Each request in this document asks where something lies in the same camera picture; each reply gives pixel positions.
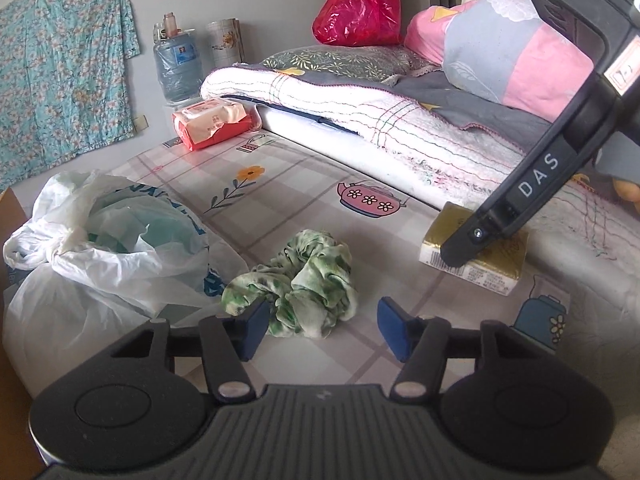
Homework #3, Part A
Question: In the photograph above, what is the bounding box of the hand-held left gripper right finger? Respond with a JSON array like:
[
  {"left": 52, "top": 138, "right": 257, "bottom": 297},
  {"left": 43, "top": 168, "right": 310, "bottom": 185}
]
[{"left": 377, "top": 297, "right": 542, "bottom": 404}]

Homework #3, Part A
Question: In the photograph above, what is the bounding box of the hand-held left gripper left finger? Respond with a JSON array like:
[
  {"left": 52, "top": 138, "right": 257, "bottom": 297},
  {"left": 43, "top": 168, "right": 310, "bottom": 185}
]
[{"left": 110, "top": 299, "right": 272, "bottom": 404}]

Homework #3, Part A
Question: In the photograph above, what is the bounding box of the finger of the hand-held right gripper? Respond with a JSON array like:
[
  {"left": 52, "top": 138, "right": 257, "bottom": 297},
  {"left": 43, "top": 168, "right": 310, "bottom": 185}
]
[{"left": 440, "top": 210, "right": 522, "bottom": 269}]

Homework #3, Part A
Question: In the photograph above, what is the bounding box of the gold tissue pack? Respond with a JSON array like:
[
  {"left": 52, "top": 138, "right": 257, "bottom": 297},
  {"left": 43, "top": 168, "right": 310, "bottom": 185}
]
[{"left": 419, "top": 202, "right": 530, "bottom": 297}]

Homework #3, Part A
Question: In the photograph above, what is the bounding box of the green patterned scrunched cloth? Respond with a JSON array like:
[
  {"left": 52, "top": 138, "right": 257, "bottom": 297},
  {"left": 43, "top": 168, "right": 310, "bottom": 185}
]
[{"left": 221, "top": 229, "right": 360, "bottom": 339}]

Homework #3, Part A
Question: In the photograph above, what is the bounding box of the white plastic bag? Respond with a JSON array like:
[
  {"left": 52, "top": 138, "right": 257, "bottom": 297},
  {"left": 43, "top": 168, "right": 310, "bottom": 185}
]
[{"left": 2, "top": 170, "right": 249, "bottom": 387}]

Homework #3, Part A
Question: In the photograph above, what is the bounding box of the pink wet wipes pack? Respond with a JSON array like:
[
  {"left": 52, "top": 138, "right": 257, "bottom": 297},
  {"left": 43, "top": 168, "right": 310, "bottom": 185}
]
[{"left": 171, "top": 99, "right": 259, "bottom": 151}]

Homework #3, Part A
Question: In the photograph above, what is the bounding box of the brown cardboard box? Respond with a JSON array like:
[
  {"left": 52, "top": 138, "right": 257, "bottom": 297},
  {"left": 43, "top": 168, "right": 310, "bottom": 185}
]
[{"left": 0, "top": 187, "right": 47, "bottom": 480}]

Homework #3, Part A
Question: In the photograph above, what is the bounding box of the pink and grey pillow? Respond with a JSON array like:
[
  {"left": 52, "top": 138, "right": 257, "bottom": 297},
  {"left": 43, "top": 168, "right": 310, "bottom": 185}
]
[{"left": 404, "top": 0, "right": 597, "bottom": 124}]

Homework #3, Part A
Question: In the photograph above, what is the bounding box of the grey quilt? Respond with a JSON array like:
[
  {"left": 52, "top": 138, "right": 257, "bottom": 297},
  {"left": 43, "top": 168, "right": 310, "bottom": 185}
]
[{"left": 232, "top": 61, "right": 640, "bottom": 187}]

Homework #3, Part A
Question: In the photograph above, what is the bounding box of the white stitched blanket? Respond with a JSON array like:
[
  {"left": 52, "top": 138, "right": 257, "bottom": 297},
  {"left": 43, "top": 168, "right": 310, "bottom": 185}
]
[{"left": 200, "top": 67, "right": 640, "bottom": 262}]

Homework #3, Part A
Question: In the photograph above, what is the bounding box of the checked printed bed sheet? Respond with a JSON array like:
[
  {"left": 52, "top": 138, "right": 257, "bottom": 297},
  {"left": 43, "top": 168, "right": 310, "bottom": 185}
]
[{"left": 5, "top": 130, "right": 640, "bottom": 397}]

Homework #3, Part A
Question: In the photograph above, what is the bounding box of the grey floral pillow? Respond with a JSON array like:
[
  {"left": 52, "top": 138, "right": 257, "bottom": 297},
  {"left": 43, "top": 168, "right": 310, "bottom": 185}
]
[{"left": 260, "top": 45, "right": 432, "bottom": 87}]

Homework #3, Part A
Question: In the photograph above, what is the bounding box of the red plastic bag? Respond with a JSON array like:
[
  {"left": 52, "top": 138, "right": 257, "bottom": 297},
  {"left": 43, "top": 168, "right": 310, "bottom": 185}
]
[{"left": 312, "top": 0, "right": 403, "bottom": 47}]

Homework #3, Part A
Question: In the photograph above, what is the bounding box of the blue water jug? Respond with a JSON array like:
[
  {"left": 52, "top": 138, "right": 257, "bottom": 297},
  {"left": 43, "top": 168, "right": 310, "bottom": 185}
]
[{"left": 152, "top": 35, "right": 205, "bottom": 104}]

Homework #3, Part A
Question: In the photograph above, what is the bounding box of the floral paper roll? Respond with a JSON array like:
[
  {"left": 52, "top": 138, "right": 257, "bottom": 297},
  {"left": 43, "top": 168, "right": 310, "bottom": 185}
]
[{"left": 206, "top": 18, "right": 246, "bottom": 69}]

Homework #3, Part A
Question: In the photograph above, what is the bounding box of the teal floral wall cloth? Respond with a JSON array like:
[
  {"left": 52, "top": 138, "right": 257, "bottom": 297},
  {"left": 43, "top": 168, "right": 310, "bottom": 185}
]
[{"left": 0, "top": 0, "right": 141, "bottom": 182}]

